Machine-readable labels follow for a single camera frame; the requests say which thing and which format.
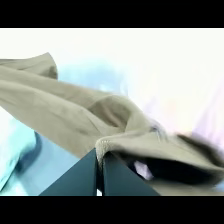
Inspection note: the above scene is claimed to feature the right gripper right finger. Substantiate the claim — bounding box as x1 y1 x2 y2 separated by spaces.
101 151 161 197

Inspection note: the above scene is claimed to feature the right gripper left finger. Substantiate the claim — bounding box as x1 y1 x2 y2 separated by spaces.
39 147 98 197

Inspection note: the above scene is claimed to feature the brown shirt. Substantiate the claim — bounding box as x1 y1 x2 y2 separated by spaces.
0 52 224 197

